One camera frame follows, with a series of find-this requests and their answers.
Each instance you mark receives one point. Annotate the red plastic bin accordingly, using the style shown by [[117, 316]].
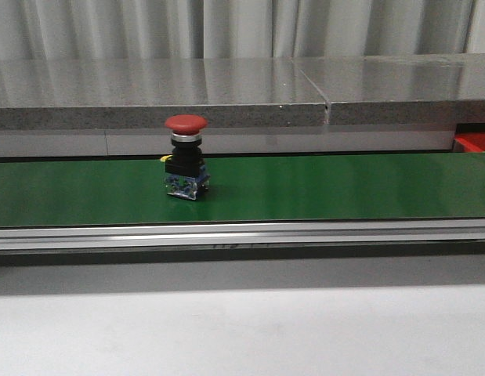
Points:
[[472, 142]]

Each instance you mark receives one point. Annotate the white pleated curtain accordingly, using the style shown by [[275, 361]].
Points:
[[49, 30]]

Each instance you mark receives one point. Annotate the grey stone slab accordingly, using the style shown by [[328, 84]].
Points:
[[416, 89], [120, 94]]

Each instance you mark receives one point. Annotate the aluminium conveyor side rail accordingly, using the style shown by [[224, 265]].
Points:
[[72, 239]]

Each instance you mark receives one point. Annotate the grey stone slab left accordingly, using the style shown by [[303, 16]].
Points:
[[120, 94]]

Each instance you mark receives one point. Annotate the green conveyor belt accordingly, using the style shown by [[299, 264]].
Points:
[[338, 187]]

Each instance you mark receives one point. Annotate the white panel under slabs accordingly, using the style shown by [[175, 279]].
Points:
[[100, 143]]

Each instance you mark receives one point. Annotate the grey stone slab right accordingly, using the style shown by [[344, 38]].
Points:
[[416, 89]]

